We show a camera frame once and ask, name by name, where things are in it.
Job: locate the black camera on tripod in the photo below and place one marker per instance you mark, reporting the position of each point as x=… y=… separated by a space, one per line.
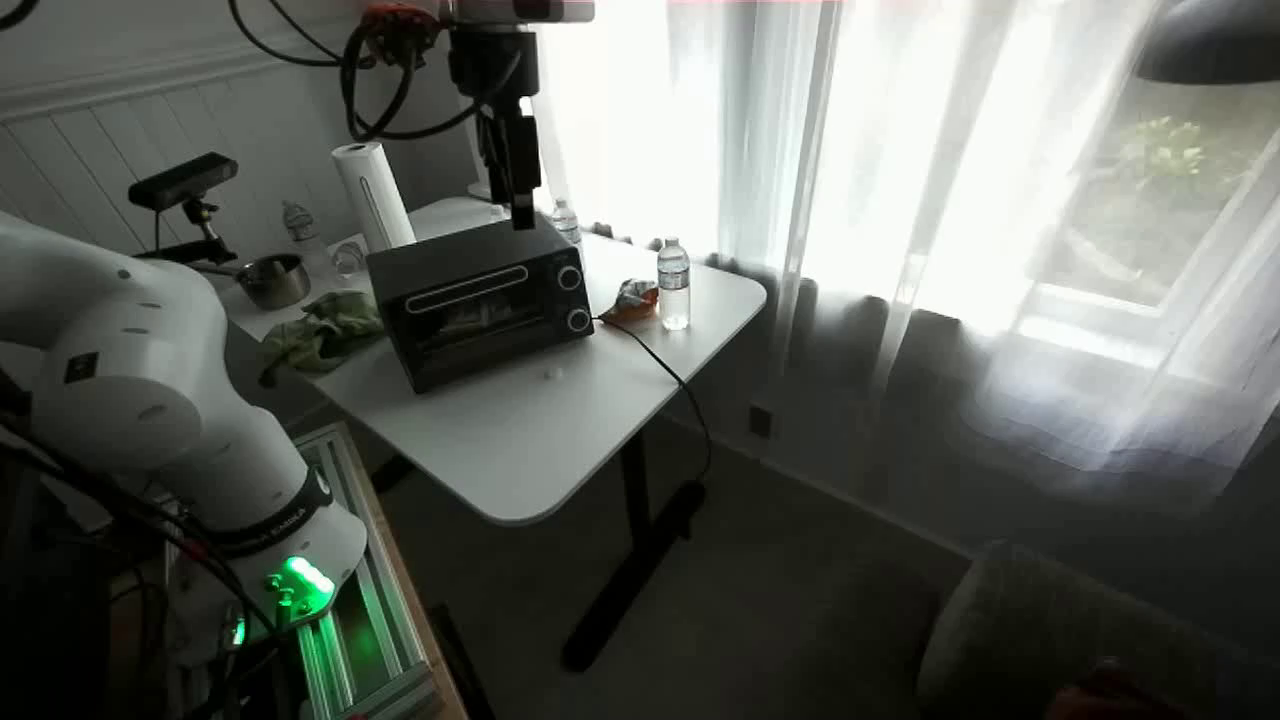
x=187 y=184

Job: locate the metal bowl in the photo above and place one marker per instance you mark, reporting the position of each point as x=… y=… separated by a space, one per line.
x=274 y=283

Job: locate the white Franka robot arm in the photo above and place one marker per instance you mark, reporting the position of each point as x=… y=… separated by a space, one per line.
x=122 y=375

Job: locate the green cloth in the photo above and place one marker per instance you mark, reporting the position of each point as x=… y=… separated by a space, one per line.
x=322 y=328

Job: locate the white sheer curtain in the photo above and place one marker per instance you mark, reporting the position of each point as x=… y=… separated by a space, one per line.
x=904 y=200

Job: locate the black toaster oven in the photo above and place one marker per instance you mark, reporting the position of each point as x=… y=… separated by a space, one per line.
x=483 y=315

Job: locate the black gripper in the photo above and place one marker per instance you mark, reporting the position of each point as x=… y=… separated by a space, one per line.
x=510 y=154

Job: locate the wall outlet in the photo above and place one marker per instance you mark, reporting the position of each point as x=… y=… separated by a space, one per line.
x=761 y=420

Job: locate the dark lamp shade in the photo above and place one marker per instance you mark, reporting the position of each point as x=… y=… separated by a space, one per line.
x=1213 y=42

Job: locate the orange snack packet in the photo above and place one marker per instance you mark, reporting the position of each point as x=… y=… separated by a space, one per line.
x=635 y=297

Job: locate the window frame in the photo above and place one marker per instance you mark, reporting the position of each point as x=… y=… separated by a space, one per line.
x=1174 y=283

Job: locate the dark grey sofa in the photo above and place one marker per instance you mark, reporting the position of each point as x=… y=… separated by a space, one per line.
x=1064 y=643

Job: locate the black table leg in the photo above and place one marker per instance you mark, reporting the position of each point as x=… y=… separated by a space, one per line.
x=635 y=532

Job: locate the wooden edged robot base platform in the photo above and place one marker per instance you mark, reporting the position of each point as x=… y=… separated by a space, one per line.
x=386 y=600

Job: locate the white paper towel roll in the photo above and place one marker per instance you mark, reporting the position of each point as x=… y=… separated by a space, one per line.
x=372 y=192

